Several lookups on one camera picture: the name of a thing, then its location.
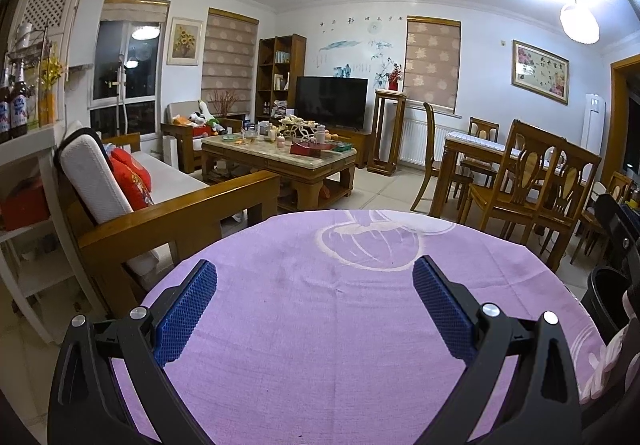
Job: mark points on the red vase with branches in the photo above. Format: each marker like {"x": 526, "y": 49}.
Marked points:
{"x": 393, "y": 80}

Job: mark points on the framed sunflower painting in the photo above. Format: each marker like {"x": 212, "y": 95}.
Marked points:
{"x": 185, "y": 41}

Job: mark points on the wooden television stand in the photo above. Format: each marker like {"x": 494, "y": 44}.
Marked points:
{"x": 357, "y": 145}

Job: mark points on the dark window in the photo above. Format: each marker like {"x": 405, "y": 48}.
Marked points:
{"x": 107, "y": 70}

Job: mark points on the purple tablecloth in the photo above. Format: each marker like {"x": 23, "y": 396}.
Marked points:
{"x": 325, "y": 325}

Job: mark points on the wooden dining chair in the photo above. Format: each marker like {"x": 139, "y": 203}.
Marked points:
{"x": 617, "y": 185}
{"x": 500, "y": 200}
{"x": 580, "y": 185}
{"x": 429, "y": 135}
{"x": 483, "y": 129}

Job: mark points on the wooden armchair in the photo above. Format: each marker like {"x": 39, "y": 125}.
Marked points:
{"x": 180, "y": 145}

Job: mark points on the red embroidered cushion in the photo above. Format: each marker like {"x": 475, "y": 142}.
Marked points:
{"x": 130, "y": 187}
{"x": 132, "y": 160}

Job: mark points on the framed floral picture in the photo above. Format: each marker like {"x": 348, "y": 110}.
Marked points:
{"x": 540, "y": 72}

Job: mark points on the tall wooden plant stand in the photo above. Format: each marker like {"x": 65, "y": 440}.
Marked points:
{"x": 390, "y": 97}

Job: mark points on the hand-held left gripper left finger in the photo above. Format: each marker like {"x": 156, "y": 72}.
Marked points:
{"x": 182, "y": 320}

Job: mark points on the black trash bin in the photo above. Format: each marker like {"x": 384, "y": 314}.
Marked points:
{"x": 600, "y": 305}

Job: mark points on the wooden bookshelf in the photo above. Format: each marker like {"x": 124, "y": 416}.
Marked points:
{"x": 297, "y": 70}

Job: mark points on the white wall radiator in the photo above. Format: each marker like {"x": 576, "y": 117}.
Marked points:
{"x": 420, "y": 142}

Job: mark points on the wooden coffee table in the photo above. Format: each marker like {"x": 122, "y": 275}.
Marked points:
{"x": 280, "y": 160}

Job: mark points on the small items on coffee table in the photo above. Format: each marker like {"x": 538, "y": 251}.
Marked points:
{"x": 250, "y": 135}

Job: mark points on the white pendant lamp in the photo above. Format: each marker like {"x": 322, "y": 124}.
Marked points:
{"x": 579, "y": 22}

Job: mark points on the black flat television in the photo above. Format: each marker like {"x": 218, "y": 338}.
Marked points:
{"x": 330, "y": 102}

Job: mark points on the red tray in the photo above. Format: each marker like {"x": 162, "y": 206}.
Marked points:
{"x": 306, "y": 150}

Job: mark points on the wooden door frame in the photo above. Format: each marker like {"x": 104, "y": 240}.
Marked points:
{"x": 616, "y": 115}

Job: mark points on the wooden dining table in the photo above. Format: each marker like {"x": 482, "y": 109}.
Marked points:
{"x": 475, "y": 147}

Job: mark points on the ornate fruit basket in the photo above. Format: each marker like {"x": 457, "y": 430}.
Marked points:
{"x": 295, "y": 127}

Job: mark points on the beer bottle blue label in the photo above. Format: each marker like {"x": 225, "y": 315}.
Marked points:
{"x": 19, "y": 110}
{"x": 4, "y": 115}

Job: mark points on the red storage box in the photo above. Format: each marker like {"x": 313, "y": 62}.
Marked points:
{"x": 25, "y": 207}

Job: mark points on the wooden sofa white cushions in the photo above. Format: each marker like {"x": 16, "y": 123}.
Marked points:
{"x": 90, "y": 170}

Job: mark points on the white standing air conditioner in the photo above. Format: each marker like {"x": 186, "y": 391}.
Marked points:
{"x": 595, "y": 140}

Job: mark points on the white plush dog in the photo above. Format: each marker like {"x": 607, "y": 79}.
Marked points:
{"x": 200, "y": 117}

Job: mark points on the white shelf unit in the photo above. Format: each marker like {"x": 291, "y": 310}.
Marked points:
{"x": 30, "y": 145}

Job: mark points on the yellow flowers in vase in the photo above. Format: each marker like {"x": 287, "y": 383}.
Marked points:
{"x": 50, "y": 75}

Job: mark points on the narrow beige roller blind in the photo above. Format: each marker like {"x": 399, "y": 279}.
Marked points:
{"x": 432, "y": 65}

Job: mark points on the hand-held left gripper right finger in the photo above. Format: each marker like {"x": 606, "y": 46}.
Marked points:
{"x": 447, "y": 320}

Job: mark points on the wide beige roller blind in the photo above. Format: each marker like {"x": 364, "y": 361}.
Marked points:
{"x": 230, "y": 57}

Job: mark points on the wall decals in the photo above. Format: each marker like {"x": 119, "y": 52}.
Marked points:
{"x": 340, "y": 45}

